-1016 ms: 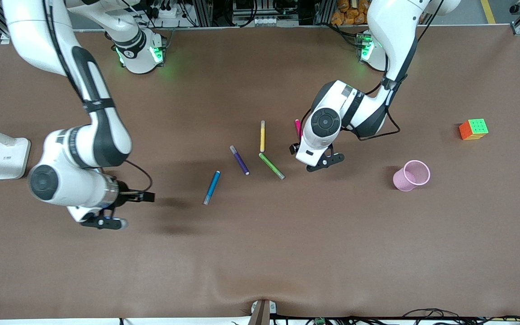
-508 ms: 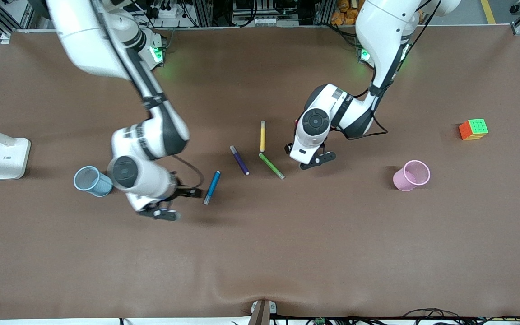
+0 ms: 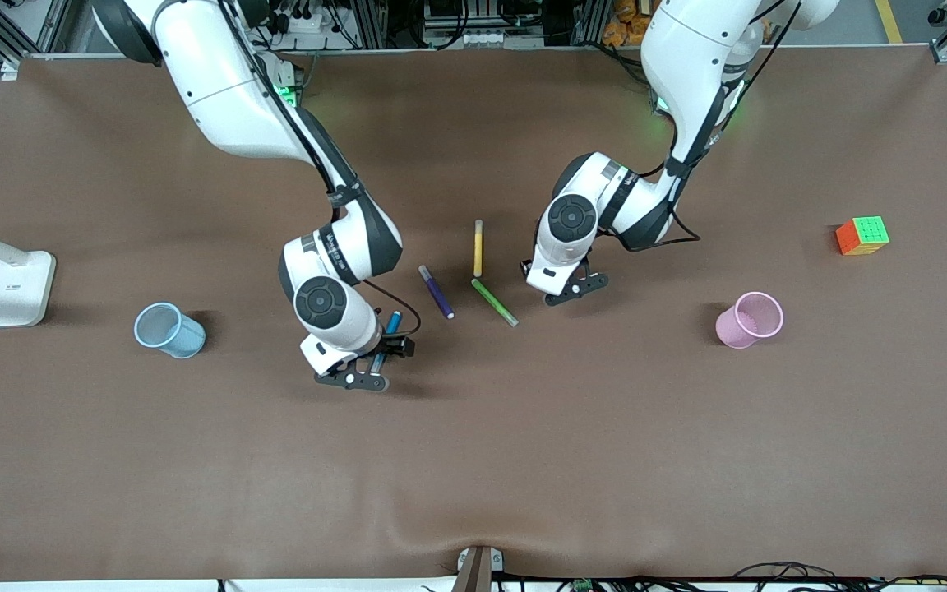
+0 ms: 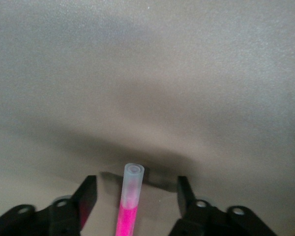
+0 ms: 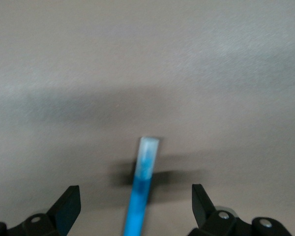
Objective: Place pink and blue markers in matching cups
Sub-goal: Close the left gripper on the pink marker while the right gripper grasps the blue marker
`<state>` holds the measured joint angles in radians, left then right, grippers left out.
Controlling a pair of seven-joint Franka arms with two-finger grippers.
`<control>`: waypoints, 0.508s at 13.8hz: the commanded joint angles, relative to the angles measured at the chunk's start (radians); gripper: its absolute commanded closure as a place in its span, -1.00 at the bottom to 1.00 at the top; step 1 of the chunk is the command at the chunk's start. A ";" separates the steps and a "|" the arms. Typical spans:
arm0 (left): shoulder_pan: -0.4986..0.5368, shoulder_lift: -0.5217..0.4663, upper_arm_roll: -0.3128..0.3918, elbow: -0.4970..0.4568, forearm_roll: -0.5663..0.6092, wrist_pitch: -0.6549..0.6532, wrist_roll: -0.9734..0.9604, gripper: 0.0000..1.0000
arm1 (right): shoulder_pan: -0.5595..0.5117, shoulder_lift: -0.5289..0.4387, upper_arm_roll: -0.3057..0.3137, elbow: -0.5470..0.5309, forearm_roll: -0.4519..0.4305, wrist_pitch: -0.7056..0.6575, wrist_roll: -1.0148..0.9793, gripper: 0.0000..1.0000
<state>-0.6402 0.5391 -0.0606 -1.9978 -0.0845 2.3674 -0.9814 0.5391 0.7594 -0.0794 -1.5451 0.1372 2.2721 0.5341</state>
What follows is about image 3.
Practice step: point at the metal bracket at table edge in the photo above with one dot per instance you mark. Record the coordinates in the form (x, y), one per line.
(479, 567)

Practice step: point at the white power strip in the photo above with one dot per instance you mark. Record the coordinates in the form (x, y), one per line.
(301, 22)

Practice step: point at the colourful puzzle cube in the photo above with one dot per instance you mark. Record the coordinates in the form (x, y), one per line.
(862, 236)

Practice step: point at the yellow marker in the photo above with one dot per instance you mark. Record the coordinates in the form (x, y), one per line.
(478, 247)

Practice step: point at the brown table cover sheet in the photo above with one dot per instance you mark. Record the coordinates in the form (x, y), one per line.
(473, 460)

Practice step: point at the bag of orange items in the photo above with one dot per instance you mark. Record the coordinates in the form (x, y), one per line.
(625, 20)

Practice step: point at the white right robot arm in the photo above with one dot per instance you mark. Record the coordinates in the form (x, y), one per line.
(235, 99)

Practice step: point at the pink mesh cup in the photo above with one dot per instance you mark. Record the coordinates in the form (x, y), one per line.
(749, 321)

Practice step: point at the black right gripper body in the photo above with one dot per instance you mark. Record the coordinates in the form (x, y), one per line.
(392, 347)

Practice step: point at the green marker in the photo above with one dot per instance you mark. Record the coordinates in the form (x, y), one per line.
(494, 302)

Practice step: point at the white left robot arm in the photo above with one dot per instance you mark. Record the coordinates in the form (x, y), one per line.
(687, 74)

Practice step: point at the white lamp base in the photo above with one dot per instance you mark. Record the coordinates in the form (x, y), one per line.
(17, 288)

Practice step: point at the light blue mesh cup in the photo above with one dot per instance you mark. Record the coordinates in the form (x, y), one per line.
(169, 330)

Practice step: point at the blue marker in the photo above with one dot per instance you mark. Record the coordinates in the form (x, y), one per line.
(392, 323)

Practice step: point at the purple marker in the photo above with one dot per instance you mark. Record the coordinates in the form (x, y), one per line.
(436, 292)

